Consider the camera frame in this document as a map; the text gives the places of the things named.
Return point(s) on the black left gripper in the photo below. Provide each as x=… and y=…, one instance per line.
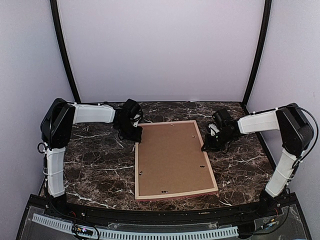
x=135, y=138

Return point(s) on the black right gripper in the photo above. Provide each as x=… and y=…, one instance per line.
x=210, y=147

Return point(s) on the brown cardboard backing board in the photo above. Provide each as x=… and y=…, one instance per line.
x=172, y=160

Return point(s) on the pink wooden picture frame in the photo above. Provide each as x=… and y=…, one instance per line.
x=137, y=175

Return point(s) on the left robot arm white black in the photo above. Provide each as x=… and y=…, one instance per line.
x=56, y=129

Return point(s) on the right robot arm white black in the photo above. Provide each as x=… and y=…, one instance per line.
x=297, y=135

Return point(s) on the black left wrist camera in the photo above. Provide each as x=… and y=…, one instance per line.
x=133, y=110

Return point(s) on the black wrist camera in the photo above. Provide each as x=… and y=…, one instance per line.
x=222, y=118
x=133, y=110

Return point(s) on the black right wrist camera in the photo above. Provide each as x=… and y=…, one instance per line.
x=222, y=118

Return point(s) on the black front table rail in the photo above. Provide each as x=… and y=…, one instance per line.
x=234, y=215

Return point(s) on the white slotted cable duct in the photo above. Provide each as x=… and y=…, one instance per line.
x=140, y=232

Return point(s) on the black left corner post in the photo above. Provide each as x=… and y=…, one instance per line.
x=63, y=50

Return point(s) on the black corner post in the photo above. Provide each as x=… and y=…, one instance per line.
x=63, y=50
x=258, y=52

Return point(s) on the black right corner post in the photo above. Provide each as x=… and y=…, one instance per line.
x=258, y=52

